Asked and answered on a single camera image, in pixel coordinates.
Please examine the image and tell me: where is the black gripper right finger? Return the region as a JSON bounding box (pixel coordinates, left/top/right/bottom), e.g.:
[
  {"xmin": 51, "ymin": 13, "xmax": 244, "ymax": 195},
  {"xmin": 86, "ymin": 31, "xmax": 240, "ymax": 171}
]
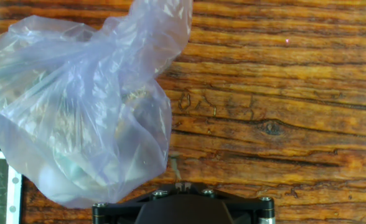
[{"xmin": 182, "ymin": 182, "xmax": 276, "ymax": 224}]

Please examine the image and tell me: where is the black white fiducial marker board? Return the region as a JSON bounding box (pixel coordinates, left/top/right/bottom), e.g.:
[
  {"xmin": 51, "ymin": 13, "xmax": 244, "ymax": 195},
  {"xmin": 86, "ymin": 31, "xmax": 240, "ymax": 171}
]
[{"xmin": 0, "ymin": 144, "xmax": 24, "ymax": 224}]

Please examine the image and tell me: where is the wood grain table mat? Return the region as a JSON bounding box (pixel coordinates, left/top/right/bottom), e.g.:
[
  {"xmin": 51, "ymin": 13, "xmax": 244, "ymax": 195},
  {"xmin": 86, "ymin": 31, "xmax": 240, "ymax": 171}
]
[{"xmin": 0, "ymin": 0, "xmax": 366, "ymax": 224}]

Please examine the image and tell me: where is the purple translucent plastic bag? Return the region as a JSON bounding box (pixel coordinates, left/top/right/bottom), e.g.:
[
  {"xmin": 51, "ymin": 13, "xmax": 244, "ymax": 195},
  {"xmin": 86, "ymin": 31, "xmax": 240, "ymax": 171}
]
[{"xmin": 0, "ymin": 0, "xmax": 194, "ymax": 210}]

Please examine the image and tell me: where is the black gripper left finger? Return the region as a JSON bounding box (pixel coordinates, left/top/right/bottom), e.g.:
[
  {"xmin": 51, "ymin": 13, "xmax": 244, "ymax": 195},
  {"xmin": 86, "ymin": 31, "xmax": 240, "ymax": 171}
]
[{"xmin": 91, "ymin": 182, "xmax": 184, "ymax": 224}]

